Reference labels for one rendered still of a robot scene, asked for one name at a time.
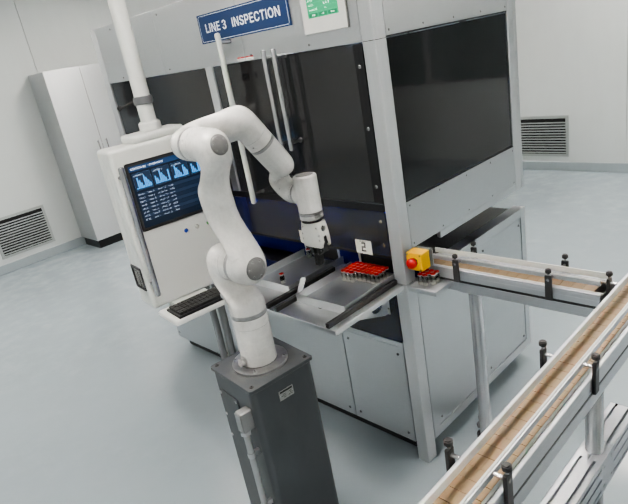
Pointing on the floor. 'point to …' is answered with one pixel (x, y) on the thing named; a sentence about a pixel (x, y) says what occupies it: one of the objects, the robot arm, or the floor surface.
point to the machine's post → (396, 216)
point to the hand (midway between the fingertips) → (319, 259)
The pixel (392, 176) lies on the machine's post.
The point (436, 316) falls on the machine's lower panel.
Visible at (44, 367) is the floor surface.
